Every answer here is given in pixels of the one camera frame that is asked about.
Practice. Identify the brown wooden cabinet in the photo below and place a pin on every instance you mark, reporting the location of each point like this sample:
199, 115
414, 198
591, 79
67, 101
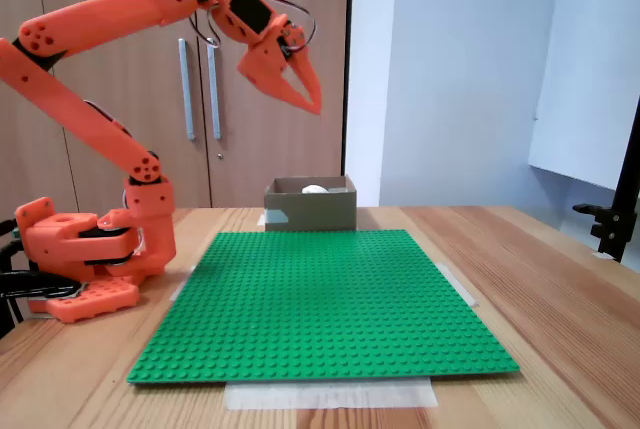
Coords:
260, 124

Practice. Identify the yellow black white ball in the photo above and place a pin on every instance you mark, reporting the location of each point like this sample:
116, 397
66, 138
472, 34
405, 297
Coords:
315, 189

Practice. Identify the green studded baseplate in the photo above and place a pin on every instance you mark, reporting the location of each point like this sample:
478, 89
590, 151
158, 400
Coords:
325, 309

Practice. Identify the beige masking tape strip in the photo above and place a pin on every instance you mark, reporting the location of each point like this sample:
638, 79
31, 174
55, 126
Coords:
182, 284
330, 395
457, 285

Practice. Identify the open cardboard box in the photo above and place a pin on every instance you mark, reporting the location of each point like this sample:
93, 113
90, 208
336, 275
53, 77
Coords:
310, 214

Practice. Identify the black clamp stand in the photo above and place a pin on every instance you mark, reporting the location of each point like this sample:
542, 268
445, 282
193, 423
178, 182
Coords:
612, 229

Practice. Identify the white wall panel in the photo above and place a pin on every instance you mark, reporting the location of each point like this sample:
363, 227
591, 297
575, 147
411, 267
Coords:
585, 74

